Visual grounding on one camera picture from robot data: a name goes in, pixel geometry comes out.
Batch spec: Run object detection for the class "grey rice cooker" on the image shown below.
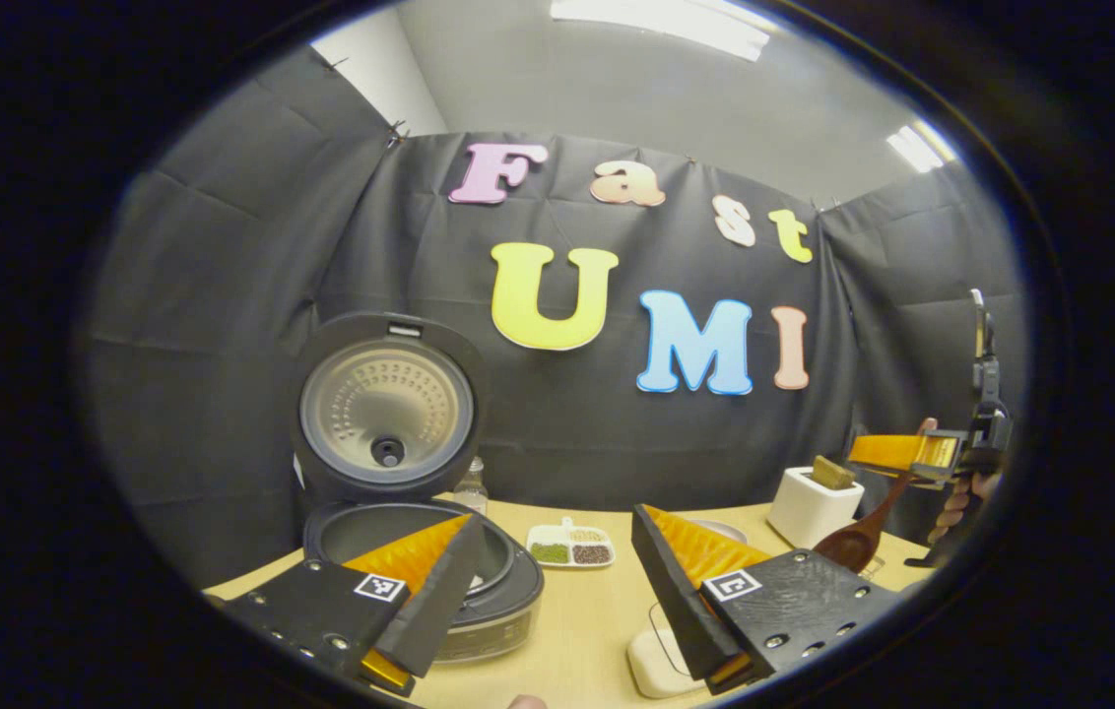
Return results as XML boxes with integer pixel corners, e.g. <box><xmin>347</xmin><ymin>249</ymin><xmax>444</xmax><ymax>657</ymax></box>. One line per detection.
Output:
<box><xmin>288</xmin><ymin>311</ymin><xmax>547</xmax><ymax>664</ymax></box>

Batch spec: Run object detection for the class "clear plastic rice box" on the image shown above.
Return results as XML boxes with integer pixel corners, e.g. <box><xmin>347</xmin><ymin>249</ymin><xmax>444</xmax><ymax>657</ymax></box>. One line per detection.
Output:
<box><xmin>626</xmin><ymin>603</ymin><xmax>716</xmax><ymax>700</ymax></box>

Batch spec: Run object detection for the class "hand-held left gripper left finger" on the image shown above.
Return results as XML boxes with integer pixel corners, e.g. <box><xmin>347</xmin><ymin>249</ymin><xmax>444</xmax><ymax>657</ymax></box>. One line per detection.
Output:
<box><xmin>223</xmin><ymin>512</ymin><xmax>488</xmax><ymax>700</ymax></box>

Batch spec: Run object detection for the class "small ceiling light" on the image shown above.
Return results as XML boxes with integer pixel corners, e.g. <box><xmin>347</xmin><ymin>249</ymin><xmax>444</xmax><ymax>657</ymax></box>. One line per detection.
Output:
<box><xmin>887</xmin><ymin>118</ymin><xmax>957</xmax><ymax>174</ymax></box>

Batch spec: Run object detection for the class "brown wooden spoon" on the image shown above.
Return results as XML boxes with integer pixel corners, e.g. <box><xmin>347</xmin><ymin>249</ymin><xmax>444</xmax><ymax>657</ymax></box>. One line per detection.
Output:
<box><xmin>812</xmin><ymin>419</ymin><xmax>940</xmax><ymax>574</ymax></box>

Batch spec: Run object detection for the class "small glass bottle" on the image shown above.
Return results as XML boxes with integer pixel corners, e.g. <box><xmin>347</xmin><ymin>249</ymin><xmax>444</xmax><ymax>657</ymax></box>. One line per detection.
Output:
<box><xmin>452</xmin><ymin>456</ymin><xmax>490</xmax><ymax>515</ymax></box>

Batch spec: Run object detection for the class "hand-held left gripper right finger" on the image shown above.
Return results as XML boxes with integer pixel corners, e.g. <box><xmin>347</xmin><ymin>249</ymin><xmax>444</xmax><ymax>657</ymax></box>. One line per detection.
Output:
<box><xmin>629</xmin><ymin>504</ymin><xmax>898</xmax><ymax>696</ymax></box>

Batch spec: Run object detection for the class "white toaster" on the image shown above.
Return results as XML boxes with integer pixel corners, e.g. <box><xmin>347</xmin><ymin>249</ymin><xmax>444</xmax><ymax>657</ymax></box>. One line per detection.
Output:
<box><xmin>766</xmin><ymin>466</ymin><xmax>865</xmax><ymax>550</ymax></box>

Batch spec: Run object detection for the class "white round plate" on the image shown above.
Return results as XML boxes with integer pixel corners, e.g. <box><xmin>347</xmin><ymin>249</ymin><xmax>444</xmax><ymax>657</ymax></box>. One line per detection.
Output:
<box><xmin>686</xmin><ymin>519</ymin><xmax>749</xmax><ymax>546</ymax></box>

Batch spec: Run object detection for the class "brown toast slice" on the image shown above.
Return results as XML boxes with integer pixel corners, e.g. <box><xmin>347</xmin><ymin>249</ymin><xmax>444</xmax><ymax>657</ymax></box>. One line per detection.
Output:
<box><xmin>811</xmin><ymin>455</ymin><xmax>857</xmax><ymax>490</ymax></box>

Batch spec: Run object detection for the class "white divided bean dish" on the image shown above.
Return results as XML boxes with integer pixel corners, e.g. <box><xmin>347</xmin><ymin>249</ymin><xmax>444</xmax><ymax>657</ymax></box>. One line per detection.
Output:
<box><xmin>526</xmin><ymin>517</ymin><xmax>616</xmax><ymax>570</ymax></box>

